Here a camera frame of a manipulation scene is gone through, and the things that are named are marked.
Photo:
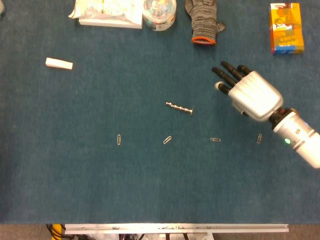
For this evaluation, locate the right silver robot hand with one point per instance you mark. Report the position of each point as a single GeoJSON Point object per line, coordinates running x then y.
{"type": "Point", "coordinates": [255, 96]}

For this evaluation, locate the orange and blue carton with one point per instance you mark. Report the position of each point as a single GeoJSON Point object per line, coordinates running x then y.
{"type": "Point", "coordinates": [286, 30]}

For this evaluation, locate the grey knit glove orange cuff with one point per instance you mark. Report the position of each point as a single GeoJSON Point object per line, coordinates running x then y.
{"type": "Point", "coordinates": [202, 22]}

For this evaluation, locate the teal felt table mat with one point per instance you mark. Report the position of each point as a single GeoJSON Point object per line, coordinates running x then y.
{"type": "Point", "coordinates": [160, 175]}

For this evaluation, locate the clear jar of coloured clips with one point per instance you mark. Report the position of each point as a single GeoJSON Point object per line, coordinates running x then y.
{"type": "Point", "coordinates": [160, 15]}

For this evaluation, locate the white flat box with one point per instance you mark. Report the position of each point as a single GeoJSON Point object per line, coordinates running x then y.
{"type": "Point", "coordinates": [110, 23]}

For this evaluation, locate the white wet wipes pack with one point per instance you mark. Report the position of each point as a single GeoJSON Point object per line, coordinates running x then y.
{"type": "Point", "coordinates": [107, 8]}

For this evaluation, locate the white wedge block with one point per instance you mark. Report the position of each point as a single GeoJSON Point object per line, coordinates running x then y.
{"type": "Point", "coordinates": [58, 63]}

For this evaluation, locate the aluminium rail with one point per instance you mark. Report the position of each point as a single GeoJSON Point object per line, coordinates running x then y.
{"type": "Point", "coordinates": [175, 228]}

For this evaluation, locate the yellow bracket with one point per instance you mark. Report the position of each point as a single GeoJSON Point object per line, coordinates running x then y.
{"type": "Point", "coordinates": [57, 228]}

